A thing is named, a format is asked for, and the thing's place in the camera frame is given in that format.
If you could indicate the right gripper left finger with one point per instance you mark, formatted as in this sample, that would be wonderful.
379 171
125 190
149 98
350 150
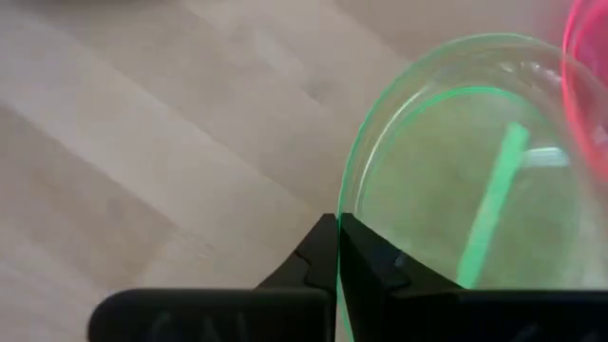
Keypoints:
214 316

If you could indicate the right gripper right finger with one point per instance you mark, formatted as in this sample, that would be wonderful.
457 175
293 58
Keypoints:
475 318

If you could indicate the green transparent plastic plate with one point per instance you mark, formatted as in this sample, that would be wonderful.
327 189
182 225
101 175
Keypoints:
451 190

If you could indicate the red transparent plastic plate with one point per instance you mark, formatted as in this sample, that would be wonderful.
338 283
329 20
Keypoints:
589 71

